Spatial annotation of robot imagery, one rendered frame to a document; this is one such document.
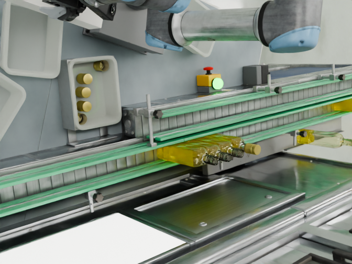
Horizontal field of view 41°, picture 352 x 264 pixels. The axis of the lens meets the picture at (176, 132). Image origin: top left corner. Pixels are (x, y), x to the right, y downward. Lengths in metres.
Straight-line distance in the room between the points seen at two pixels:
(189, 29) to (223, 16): 0.12
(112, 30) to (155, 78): 0.32
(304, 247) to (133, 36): 0.84
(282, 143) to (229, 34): 0.96
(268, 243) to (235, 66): 1.01
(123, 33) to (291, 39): 0.61
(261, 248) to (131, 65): 0.82
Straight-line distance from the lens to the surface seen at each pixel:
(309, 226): 1.37
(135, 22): 1.60
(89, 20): 1.21
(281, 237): 1.30
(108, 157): 1.43
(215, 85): 1.85
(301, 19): 1.17
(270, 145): 2.08
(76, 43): 1.59
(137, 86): 1.72
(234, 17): 1.27
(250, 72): 2.07
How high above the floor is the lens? 2.15
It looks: 49 degrees down
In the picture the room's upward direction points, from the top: 100 degrees clockwise
